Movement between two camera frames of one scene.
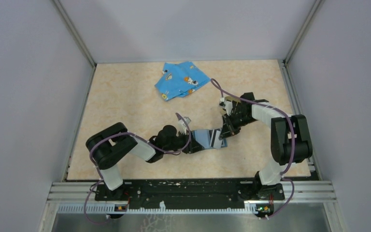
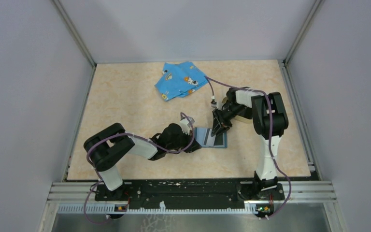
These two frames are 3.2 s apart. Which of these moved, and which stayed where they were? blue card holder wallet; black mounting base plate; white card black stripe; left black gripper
Moved: white card black stripe
Stayed: left black gripper; blue card holder wallet; black mounting base plate
